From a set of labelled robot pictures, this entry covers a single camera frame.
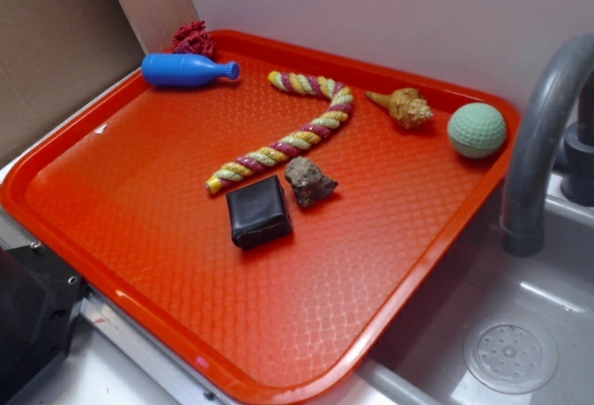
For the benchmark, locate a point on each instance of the green foam golf ball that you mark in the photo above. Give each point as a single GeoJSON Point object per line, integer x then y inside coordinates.
{"type": "Point", "coordinates": [477, 130]}

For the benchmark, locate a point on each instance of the orange plastic tray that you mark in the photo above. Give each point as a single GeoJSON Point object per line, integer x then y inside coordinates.
{"type": "Point", "coordinates": [118, 193]}

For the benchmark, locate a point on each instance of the red crumpled cloth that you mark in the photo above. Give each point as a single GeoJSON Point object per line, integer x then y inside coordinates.
{"type": "Point", "coordinates": [193, 38]}

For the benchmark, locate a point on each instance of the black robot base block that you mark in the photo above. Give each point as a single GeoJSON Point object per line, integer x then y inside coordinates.
{"type": "Point", "coordinates": [40, 301]}

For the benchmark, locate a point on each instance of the grey brown rock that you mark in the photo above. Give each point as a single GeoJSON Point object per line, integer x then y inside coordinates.
{"type": "Point", "coordinates": [308, 182]}

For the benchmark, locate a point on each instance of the twisted multicolour rope toy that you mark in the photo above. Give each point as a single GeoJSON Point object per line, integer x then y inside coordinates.
{"type": "Point", "coordinates": [295, 143]}

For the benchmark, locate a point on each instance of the blue plastic bowling pin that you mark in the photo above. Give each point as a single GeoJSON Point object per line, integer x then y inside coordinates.
{"type": "Point", "coordinates": [185, 70]}

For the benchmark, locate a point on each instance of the tan conch seashell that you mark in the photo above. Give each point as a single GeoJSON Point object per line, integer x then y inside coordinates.
{"type": "Point", "coordinates": [406, 106]}

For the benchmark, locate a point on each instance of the black square block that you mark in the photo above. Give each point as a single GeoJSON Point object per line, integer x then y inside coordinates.
{"type": "Point", "coordinates": [258, 213]}

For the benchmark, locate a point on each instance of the brown cardboard panel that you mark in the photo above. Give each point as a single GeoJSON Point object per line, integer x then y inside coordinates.
{"type": "Point", "coordinates": [57, 55]}

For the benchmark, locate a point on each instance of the grey toy sink basin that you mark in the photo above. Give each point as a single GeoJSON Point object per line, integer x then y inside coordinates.
{"type": "Point", "coordinates": [487, 327]}

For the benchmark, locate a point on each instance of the grey toy faucet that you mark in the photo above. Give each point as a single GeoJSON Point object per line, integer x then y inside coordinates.
{"type": "Point", "coordinates": [557, 127]}

